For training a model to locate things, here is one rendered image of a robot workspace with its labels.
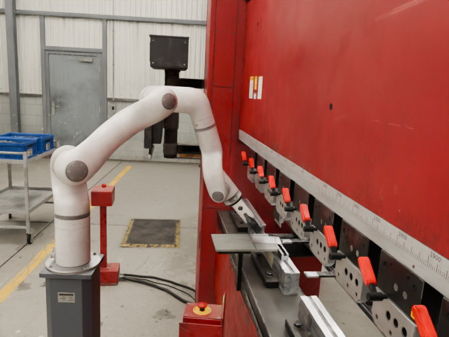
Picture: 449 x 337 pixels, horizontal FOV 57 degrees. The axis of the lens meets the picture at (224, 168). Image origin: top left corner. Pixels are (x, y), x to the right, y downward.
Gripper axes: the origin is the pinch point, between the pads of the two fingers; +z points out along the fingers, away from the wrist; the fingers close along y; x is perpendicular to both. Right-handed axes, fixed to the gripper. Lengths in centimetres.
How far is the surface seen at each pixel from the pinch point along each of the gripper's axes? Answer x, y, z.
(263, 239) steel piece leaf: 0.8, 0.3, 7.6
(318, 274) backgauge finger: -8.7, -34.7, 15.3
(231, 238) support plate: 11.7, 2.5, -1.2
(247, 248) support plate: 7.9, -8.9, 2.0
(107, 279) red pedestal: 129, 155, 24
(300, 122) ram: -36, -31, -34
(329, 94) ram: -42, -54, -41
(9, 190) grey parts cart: 215, 329, -84
